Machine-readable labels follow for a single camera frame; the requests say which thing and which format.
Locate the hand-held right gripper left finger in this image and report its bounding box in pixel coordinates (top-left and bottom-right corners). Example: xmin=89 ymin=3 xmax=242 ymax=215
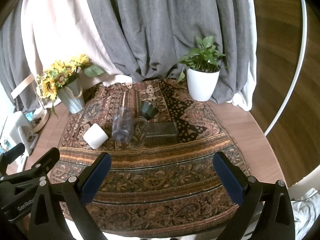
xmin=29 ymin=152 xmax=112 ymax=240

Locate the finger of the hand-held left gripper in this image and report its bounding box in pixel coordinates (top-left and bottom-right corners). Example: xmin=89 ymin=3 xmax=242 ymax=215
xmin=0 ymin=143 xmax=26 ymax=173
xmin=0 ymin=147 xmax=61 ymax=188

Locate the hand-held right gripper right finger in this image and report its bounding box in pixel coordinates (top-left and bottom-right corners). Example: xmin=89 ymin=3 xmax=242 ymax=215
xmin=213 ymin=151 xmax=296 ymax=240

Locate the white cup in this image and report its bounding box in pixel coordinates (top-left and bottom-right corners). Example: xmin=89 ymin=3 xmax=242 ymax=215
xmin=83 ymin=123 xmax=109 ymax=150

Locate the clear plastic cup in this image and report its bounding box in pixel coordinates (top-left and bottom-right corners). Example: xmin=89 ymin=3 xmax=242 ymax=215
xmin=112 ymin=106 xmax=147 ymax=142

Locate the ribbed smoky glass cup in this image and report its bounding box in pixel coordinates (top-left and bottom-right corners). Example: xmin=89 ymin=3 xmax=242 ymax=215
xmin=144 ymin=121 xmax=179 ymax=147

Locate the dark green cup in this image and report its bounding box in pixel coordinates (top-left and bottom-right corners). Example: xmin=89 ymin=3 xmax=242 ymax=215
xmin=139 ymin=100 xmax=160 ymax=120

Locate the white appliance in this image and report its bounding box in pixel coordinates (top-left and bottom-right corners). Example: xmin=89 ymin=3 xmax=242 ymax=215
xmin=0 ymin=111 xmax=38 ymax=167

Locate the round beige bowl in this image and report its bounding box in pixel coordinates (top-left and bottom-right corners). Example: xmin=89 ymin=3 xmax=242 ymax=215
xmin=31 ymin=108 xmax=49 ymax=131

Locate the patterned brown table cloth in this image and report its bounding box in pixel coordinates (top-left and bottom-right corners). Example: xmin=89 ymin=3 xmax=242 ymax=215
xmin=49 ymin=78 xmax=251 ymax=233

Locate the pale blue ribbed vase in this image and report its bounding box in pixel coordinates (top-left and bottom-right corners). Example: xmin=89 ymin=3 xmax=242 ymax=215
xmin=58 ymin=78 xmax=86 ymax=114

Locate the light grey cloth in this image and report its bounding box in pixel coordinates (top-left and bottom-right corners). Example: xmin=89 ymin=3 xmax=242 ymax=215
xmin=291 ymin=187 xmax=320 ymax=238

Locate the artificial sunflower bouquet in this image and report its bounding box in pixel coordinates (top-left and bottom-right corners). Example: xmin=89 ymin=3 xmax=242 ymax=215
xmin=35 ymin=53 xmax=104 ymax=119

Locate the white plant pot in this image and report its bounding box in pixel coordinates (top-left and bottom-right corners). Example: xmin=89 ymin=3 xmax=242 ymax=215
xmin=186 ymin=66 xmax=221 ymax=102

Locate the white sheer curtain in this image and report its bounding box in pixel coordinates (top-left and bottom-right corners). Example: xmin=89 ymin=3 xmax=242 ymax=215
xmin=226 ymin=0 xmax=258 ymax=111

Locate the beige curtain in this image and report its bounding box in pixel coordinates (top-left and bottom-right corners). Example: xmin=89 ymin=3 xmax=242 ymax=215
xmin=21 ymin=0 xmax=133 ymax=91

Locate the green leafy plant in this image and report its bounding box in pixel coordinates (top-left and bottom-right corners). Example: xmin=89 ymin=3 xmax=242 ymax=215
xmin=176 ymin=35 xmax=227 ymax=82

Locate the white hoop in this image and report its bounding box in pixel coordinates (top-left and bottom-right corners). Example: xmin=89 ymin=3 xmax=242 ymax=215
xmin=264 ymin=0 xmax=308 ymax=136

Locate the grey curtain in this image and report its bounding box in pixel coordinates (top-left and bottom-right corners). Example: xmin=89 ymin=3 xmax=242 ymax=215
xmin=0 ymin=0 xmax=253 ymax=112

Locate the beige strap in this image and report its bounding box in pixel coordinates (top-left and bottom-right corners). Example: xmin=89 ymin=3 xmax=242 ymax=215
xmin=11 ymin=73 xmax=36 ymax=97

